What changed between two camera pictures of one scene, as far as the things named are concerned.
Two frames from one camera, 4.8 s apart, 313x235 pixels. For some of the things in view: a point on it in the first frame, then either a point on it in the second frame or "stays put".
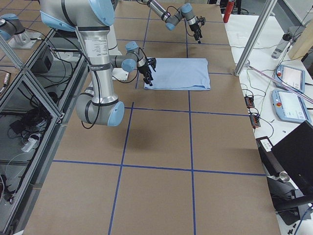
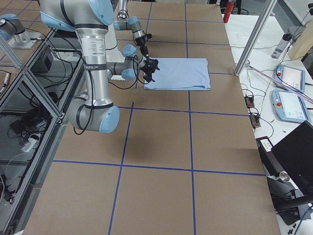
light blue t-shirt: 180,73 stays put
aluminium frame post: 265,14 stays put
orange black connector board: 249,101 stays put
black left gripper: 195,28 -> 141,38
